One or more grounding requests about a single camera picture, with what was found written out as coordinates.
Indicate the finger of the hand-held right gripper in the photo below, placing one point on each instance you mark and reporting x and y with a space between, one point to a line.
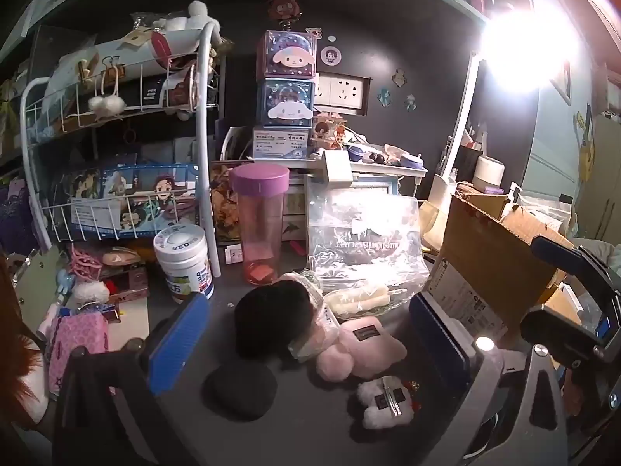
558 252
558 332

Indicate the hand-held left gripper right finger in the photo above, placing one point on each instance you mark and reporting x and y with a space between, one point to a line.
436 340

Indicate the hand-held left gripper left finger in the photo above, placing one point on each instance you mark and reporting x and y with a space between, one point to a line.
177 344

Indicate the black fluffy plush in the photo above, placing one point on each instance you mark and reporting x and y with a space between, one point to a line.
271 315

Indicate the pink fluffy plush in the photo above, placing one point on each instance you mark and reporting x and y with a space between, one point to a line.
368 349

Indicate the cardboard box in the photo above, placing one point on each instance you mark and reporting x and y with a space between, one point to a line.
485 252

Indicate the black round cloth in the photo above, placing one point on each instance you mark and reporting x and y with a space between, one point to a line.
240 391

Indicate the white supplement jar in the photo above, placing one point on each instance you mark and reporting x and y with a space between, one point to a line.
183 264

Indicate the cream plush roll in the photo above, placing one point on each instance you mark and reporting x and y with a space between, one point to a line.
356 301

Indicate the white fluffy hair clip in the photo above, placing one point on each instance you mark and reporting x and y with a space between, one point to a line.
376 410

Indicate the pink patterned pouch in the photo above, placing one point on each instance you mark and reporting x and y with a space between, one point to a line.
77 349

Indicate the white pompom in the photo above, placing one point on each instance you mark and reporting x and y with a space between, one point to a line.
91 292

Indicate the white cylinder humidifier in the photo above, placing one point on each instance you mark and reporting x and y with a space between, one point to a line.
489 172

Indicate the small clear plastic bag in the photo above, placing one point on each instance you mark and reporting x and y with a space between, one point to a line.
315 330

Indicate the large clear plastic bag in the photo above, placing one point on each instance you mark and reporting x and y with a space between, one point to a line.
368 238

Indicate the pink hair claw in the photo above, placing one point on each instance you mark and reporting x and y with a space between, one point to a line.
86 262

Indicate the black pen holder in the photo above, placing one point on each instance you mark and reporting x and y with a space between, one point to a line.
468 162

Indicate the pink tumbler with purple lid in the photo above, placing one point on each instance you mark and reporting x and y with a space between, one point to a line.
259 223

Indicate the anime printed box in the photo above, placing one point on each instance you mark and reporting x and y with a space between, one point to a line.
131 199

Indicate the reddish brown fur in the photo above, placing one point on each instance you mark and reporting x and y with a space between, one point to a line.
19 349

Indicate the white desk lamp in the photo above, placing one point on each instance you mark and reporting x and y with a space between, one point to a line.
458 121

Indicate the small purple bowl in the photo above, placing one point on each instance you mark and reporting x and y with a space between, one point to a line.
411 160

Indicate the white desk riser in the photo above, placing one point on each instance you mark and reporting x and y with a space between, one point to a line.
378 167

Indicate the white labelled box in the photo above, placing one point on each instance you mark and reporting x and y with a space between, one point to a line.
281 143

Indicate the small cartoon figurines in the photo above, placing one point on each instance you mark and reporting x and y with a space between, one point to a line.
330 133

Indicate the white hanging pompoms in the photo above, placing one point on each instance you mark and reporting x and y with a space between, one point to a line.
107 106

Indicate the blue cartoon storage box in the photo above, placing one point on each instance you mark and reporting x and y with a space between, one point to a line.
286 102

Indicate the round character sticker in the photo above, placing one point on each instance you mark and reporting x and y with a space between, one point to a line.
331 54

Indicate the white doll figure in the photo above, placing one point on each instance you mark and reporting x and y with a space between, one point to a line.
201 17

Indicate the brown bobble figure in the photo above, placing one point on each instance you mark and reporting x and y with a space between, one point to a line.
286 9

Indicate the wall socket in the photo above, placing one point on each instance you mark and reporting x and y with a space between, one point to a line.
342 91

